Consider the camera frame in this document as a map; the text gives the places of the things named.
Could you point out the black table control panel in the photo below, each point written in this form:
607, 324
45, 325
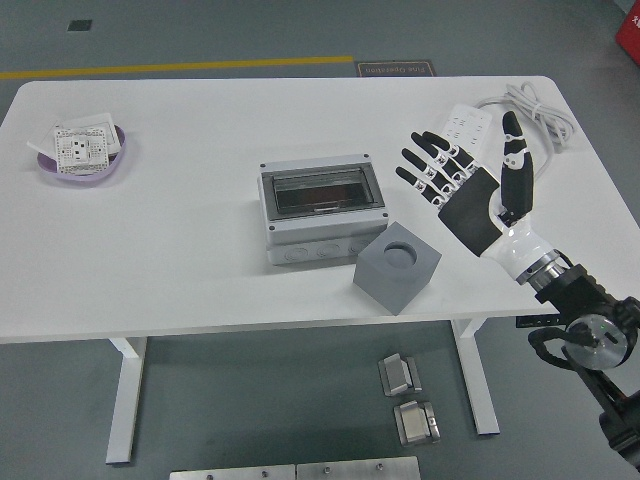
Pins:
537, 321

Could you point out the metal base plate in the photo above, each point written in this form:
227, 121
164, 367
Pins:
230, 473
357, 469

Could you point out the red object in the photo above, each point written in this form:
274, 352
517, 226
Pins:
631, 35

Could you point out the white socket module with holes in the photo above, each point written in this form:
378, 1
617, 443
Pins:
75, 150

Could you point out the white power strip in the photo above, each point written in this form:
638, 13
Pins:
470, 120

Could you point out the small metal block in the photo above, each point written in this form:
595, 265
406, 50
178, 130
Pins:
397, 375
415, 425

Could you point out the dark floor sign with text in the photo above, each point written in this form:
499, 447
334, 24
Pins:
395, 69

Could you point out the white switch plate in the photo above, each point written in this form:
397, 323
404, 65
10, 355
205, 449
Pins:
95, 120

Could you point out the purple bowl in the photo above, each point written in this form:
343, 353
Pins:
75, 180

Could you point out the grey electrical box clear lid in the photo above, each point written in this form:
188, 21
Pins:
320, 235

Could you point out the grey cube with round recess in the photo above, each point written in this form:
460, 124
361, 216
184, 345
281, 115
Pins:
390, 290

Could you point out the white flat plate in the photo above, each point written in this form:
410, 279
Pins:
40, 149

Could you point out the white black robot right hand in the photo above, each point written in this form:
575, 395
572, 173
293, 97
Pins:
475, 210

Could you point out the white table leg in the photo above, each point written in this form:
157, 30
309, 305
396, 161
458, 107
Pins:
475, 380
122, 400

